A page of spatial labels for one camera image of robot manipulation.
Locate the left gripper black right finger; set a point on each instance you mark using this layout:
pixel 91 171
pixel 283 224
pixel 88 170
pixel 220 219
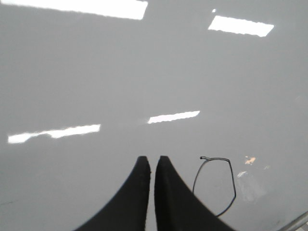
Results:
pixel 176 206

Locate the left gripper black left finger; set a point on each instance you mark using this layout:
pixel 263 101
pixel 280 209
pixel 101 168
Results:
pixel 127 210

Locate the white whiteboard with metal frame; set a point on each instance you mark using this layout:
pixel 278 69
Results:
pixel 88 86

